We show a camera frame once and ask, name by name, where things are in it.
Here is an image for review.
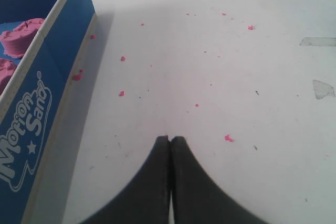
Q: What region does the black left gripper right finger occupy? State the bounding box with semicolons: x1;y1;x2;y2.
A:
171;136;265;224

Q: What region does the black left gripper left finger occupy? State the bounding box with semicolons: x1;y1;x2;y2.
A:
83;136;171;224

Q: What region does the blue Motion Sand box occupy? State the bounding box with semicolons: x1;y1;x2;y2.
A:
1;0;96;221

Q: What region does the clear tape piece lower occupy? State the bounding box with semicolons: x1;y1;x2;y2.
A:
312;80;335;100

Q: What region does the clear tape piece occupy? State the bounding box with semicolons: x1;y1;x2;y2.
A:
299;37;336;47
312;80;335;100

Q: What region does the clear tape piece upper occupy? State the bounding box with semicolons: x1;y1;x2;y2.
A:
299;37;336;47

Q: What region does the pink sand lump lower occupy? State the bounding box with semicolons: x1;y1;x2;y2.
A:
0;58;17;94

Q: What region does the pink sand lump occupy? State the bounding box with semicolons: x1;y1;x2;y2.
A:
0;58;17;94
1;18;45;59

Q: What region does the pink sand lump upper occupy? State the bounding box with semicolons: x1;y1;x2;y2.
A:
1;18;45;59

